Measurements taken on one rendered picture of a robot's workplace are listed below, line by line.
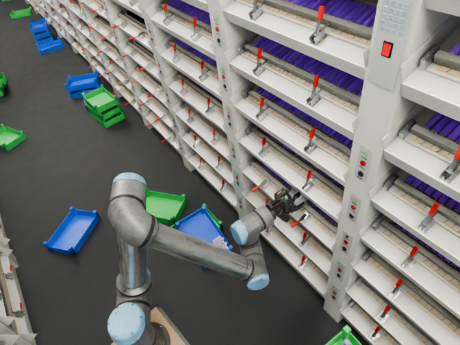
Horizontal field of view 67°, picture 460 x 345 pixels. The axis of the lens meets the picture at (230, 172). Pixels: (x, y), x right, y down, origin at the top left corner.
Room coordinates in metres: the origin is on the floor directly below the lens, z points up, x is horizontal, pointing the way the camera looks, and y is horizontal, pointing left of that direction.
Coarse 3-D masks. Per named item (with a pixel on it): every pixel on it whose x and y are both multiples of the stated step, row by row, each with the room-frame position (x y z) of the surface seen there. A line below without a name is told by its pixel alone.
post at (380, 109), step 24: (432, 24) 0.68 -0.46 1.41; (408, 48) 0.65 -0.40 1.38; (384, 96) 0.68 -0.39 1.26; (360, 120) 0.72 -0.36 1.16; (384, 120) 0.67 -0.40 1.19; (360, 144) 0.71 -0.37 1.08; (384, 168) 0.67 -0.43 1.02; (360, 192) 0.68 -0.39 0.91; (360, 216) 0.67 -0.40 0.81; (336, 240) 0.73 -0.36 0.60; (360, 240) 0.65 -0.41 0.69; (336, 264) 0.71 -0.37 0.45; (336, 312) 0.67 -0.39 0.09
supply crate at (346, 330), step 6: (342, 330) 0.42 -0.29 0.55; (348, 330) 0.42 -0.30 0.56; (336, 336) 0.41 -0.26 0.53; (342, 336) 0.42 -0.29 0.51; (348, 336) 0.41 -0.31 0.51; (354, 336) 0.40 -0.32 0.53; (330, 342) 0.40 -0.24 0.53; (336, 342) 0.41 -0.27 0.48; (342, 342) 0.41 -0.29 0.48; (354, 342) 0.39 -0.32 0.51
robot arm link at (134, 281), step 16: (128, 176) 0.88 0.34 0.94; (112, 192) 0.82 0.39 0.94; (128, 192) 0.80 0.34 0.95; (144, 192) 0.84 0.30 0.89; (144, 208) 0.83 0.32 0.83; (128, 256) 0.78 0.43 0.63; (144, 256) 0.81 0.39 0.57; (128, 272) 0.77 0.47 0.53; (144, 272) 0.80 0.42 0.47; (128, 288) 0.76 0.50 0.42; (144, 288) 0.77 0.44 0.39
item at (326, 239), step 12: (252, 156) 1.29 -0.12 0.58; (240, 168) 1.25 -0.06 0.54; (252, 168) 1.25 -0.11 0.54; (252, 180) 1.19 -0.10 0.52; (264, 192) 1.13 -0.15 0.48; (300, 216) 0.92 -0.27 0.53; (324, 216) 0.88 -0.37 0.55; (312, 228) 0.85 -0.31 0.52; (324, 228) 0.83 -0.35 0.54; (336, 228) 0.82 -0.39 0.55; (324, 240) 0.78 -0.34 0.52
